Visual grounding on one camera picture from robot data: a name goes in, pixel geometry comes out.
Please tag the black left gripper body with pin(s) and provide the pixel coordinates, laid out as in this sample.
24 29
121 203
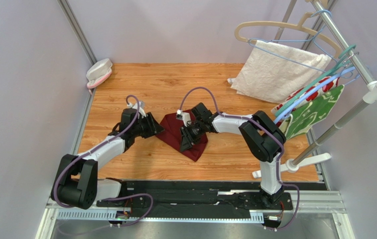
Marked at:
138 130

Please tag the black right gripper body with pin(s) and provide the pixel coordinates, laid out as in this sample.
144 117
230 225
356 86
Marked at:
188 135

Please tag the dark red cloth napkin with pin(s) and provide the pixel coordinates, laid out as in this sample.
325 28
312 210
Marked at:
172 137

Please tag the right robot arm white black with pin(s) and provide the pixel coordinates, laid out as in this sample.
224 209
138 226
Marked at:
263 137

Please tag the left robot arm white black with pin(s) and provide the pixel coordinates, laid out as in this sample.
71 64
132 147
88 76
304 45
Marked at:
77 184

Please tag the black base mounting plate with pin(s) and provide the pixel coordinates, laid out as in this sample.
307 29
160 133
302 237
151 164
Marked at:
202 200

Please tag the white pink folded cloth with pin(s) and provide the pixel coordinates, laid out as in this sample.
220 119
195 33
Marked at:
98 73

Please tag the red flower patterned cloth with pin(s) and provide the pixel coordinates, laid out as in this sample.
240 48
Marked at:
331 83

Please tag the white textured hanging cloth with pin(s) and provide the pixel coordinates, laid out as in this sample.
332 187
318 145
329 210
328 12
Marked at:
272 79

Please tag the green white patterned cloth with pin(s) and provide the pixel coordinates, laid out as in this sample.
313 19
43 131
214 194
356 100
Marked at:
303 118

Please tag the beige clothes hanger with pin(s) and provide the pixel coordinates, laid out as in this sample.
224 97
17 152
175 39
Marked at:
285 25

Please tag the blue clothes hanger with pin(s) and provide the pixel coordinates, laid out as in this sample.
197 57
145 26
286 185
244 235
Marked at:
290 106

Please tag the teal clothes hanger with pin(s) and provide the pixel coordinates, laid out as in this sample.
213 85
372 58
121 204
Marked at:
311 83

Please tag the silver white clothes rack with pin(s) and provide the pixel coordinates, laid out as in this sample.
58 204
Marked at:
349 60

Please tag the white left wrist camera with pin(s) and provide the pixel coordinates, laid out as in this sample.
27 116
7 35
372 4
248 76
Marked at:
138 106

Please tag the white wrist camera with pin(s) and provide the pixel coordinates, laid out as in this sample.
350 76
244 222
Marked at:
185 117
138 106

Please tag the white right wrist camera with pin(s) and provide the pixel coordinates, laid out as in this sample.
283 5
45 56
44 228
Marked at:
185 117

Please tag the light blue wire hanger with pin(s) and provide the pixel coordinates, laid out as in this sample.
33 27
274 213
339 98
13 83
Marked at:
301 57

